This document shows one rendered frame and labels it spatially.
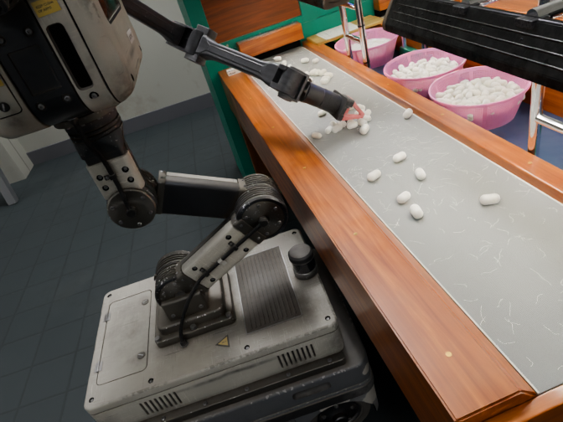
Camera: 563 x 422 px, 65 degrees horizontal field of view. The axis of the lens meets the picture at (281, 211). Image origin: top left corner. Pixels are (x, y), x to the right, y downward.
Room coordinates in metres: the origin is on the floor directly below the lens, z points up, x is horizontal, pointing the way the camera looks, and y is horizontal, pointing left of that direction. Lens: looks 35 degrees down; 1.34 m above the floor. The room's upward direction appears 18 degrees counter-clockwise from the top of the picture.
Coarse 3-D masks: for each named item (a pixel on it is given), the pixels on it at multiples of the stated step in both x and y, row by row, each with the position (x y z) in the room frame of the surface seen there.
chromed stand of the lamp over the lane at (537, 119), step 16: (464, 0) 0.75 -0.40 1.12; (480, 0) 0.74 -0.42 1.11; (496, 0) 0.74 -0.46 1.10; (544, 0) 0.76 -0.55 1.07; (560, 0) 0.60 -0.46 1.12; (528, 16) 0.60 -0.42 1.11; (544, 16) 0.58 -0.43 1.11; (544, 96) 0.76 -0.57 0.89; (560, 128) 0.69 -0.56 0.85; (528, 144) 0.77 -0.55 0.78
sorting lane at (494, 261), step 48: (384, 96) 1.30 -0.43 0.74; (336, 144) 1.10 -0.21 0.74; (384, 144) 1.02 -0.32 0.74; (432, 144) 0.94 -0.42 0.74; (384, 192) 0.81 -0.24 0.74; (432, 192) 0.76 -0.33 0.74; (480, 192) 0.71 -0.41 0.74; (528, 192) 0.66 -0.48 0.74; (432, 240) 0.62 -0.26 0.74; (480, 240) 0.58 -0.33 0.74; (528, 240) 0.54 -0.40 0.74; (480, 288) 0.47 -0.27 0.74; (528, 288) 0.45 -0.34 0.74; (528, 336) 0.37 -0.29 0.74
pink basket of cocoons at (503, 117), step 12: (456, 72) 1.26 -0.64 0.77; (492, 72) 1.21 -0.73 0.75; (432, 84) 1.22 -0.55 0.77; (444, 84) 1.24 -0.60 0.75; (528, 84) 1.05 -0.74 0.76; (432, 96) 1.18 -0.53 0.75; (516, 96) 1.00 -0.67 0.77; (456, 108) 1.06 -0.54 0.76; (468, 108) 1.03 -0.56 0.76; (480, 108) 1.02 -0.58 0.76; (492, 108) 1.01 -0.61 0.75; (504, 108) 1.01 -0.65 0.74; (516, 108) 1.03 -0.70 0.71; (480, 120) 1.03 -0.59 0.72; (492, 120) 1.02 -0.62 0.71; (504, 120) 1.02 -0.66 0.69
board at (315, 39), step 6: (366, 18) 2.10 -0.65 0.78; (372, 18) 2.07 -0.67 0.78; (378, 18) 2.04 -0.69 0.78; (366, 24) 2.01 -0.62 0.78; (372, 24) 2.00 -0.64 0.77; (354, 30) 1.99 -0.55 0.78; (312, 36) 2.10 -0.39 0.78; (318, 36) 2.07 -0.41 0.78; (336, 36) 1.98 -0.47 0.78; (342, 36) 1.98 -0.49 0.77; (312, 42) 2.03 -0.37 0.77; (318, 42) 1.98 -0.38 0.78; (324, 42) 1.97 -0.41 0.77
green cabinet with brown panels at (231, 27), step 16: (192, 0) 2.07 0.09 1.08; (208, 0) 2.09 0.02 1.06; (224, 0) 2.10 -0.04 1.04; (240, 0) 2.11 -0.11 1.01; (256, 0) 2.11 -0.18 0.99; (272, 0) 2.12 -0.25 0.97; (288, 0) 2.13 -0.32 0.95; (352, 0) 2.15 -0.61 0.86; (192, 16) 2.07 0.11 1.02; (208, 16) 2.09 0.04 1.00; (224, 16) 2.10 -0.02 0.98; (240, 16) 2.10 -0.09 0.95; (256, 16) 2.11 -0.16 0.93; (272, 16) 2.12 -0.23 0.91; (288, 16) 2.13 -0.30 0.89; (304, 16) 2.12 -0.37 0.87; (320, 16) 2.14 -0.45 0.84; (224, 32) 2.09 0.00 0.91; (240, 32) 2.10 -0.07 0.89; (256, 32) 2.10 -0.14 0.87
